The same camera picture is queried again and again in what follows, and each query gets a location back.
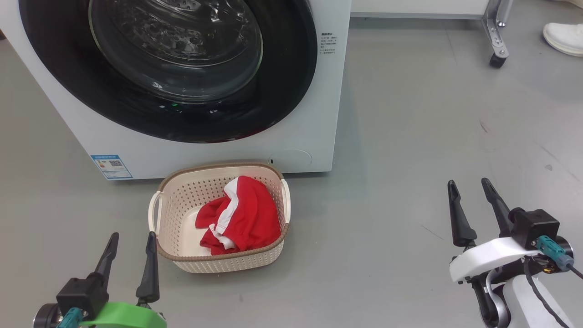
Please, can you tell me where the blue energy label sticker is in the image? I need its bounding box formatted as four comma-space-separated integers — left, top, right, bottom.
90, 154, 133, 180

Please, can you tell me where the grey metal frame leg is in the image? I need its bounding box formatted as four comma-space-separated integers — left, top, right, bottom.
482, 0, 514, 57

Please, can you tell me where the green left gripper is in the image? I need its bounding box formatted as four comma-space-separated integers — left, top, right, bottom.
80, 231, 168, 328

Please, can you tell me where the red and white garment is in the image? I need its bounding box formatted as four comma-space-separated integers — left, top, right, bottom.
195, 175, 281, 256

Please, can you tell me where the cream perforated laundry basket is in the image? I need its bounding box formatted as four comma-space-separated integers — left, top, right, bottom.
148, 163, 291, 274

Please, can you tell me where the white sneaker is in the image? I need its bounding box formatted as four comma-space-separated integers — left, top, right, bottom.
543, 23, 583, 57

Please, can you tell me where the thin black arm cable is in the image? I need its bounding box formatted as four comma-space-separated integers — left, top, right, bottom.
522, 257, 570, 328

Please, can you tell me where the small black text label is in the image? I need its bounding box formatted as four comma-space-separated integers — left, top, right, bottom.
320, 32, 339, 56

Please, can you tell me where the white front-load washing machine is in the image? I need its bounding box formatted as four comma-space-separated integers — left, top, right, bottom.
0, 0, 352, 181

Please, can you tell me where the black cable teal plug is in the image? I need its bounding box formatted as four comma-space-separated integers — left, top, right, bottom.
535, 236, 583, 279
57, 307, 85, 328

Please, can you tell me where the washing machine door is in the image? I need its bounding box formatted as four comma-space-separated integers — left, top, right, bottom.
18, 0, 318, 144

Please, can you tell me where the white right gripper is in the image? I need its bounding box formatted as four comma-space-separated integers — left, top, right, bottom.
447, 178, 542, 285

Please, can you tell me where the round white filter cover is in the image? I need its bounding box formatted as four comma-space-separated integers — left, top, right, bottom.
273, 149, 313, 168

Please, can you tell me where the white board panel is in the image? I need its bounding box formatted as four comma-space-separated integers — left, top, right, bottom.
351, 0, 490, 20

